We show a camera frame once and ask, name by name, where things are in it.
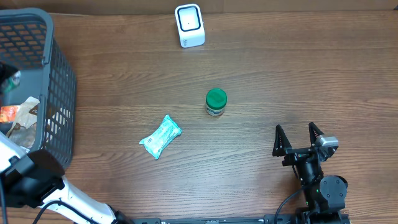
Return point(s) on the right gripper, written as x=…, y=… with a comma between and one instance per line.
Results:
x=282, y=148

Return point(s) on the orange snack packet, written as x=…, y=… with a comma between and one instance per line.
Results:
x=8, y=113

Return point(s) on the beige brown snack bag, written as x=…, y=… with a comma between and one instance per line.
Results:
x=24, y=126

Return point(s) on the green lid jar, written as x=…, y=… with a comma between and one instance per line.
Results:
x=216, y=100

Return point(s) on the teal tissue pack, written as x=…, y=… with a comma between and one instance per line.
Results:
x=161, y=137

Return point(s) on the small teal wipes pack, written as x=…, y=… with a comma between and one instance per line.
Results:
x=11, y=83

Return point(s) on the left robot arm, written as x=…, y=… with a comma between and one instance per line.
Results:
x=36, y=179

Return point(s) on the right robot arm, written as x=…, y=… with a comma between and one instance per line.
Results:
x=324, y=194

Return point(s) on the white barcode scanner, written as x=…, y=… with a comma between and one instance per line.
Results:
x=190, y=25

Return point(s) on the grey plastic mesh basket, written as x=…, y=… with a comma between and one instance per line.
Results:
x=28, y=44

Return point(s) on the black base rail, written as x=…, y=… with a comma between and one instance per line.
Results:
x=266, y=219

